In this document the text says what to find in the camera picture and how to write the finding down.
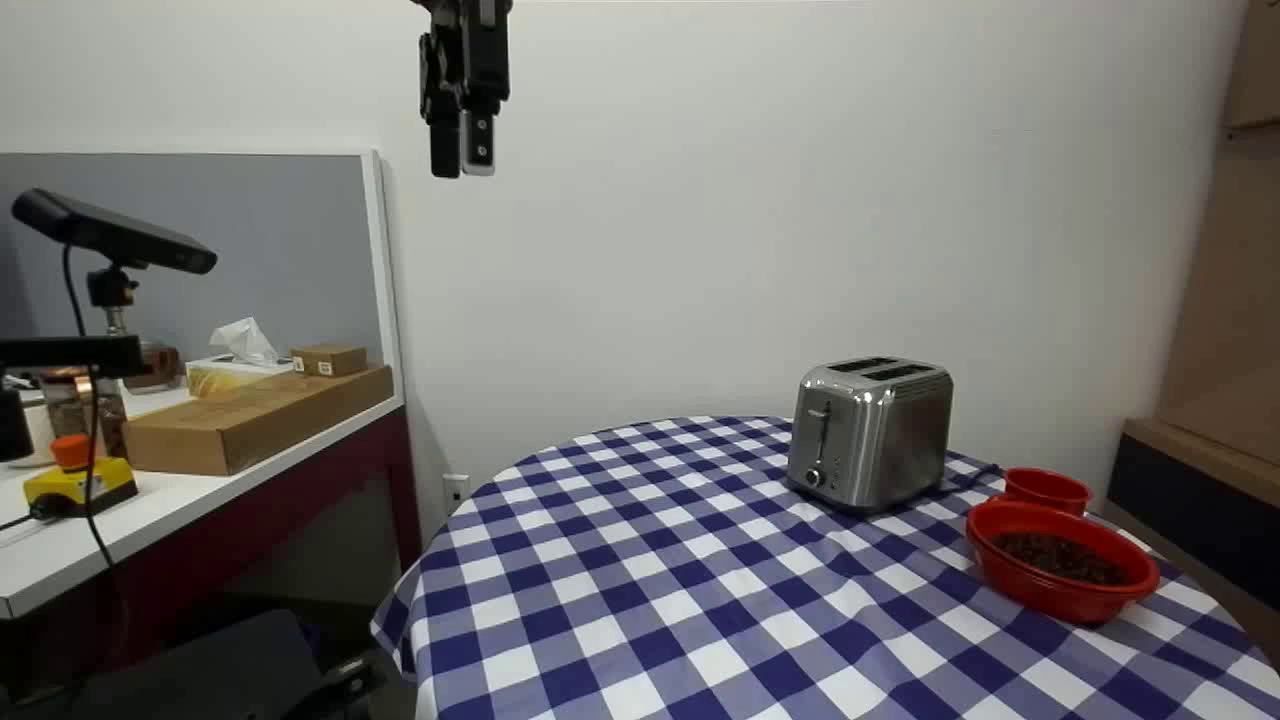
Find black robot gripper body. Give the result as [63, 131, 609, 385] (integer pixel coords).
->
[412, 0, 520, 129]

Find silver two-slot toaster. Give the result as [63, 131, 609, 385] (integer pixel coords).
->
[785, 352, 955, 522]

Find grey partition panel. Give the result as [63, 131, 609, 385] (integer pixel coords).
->
[0, 150, 410, 405]

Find small cardboard box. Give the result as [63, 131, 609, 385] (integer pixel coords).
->
[291, 341, 373, 380]

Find tissue box with tissue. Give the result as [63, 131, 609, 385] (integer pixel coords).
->
[185, 314, 308, 402]

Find black flat bar device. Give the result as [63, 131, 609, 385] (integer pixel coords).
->
[0, 333, 149, 380]

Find white desk with red side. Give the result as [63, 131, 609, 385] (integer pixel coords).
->
[0, 377, 426, 695]

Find orange cap object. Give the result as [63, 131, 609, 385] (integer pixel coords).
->
[48, 433, 96, 476]

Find yellow black toy car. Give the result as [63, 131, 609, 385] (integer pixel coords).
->
[20, 454, 140, 524]

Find blue white checkered tablecloth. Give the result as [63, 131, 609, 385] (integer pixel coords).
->
[369, 411, 1280, 720]

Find black office chair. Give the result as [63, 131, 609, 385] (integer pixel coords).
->
[62, 605, 392, 720]

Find small red bowl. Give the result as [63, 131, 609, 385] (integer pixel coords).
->
[999, 466, 1095, 522]

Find dark coffee beans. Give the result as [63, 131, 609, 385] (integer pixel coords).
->
[995, 527, 1137, 589]

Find large red bowl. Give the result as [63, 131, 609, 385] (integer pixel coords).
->
[966, 497, 1166, 633]

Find wooden cabinet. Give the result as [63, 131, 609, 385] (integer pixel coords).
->
[1121, 0, 1280, 471]

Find black cabinet panel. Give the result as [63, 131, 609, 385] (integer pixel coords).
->
[1103, 433, 1280, 615]

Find black bar camera on stand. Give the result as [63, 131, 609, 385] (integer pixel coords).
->
[8, 185, 219, 336]

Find thin black camera cable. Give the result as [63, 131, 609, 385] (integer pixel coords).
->
[62, 242, 122, 574]

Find black toaster power cord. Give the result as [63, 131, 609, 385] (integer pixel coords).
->
[942, 462, 1008, 502]

